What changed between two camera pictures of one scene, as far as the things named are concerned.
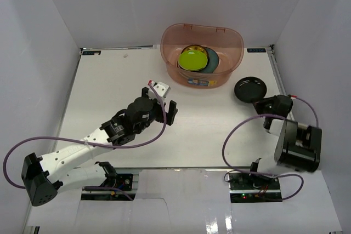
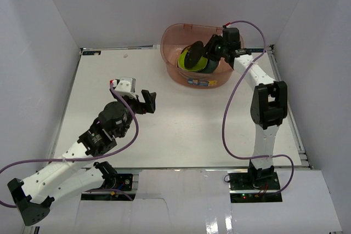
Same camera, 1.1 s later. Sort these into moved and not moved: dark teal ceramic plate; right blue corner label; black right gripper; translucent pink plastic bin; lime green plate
Moved: black right gripper
Not moved: translucent pink plastic bin; right blue corner label; dark teal ceramic plate; lime green plate
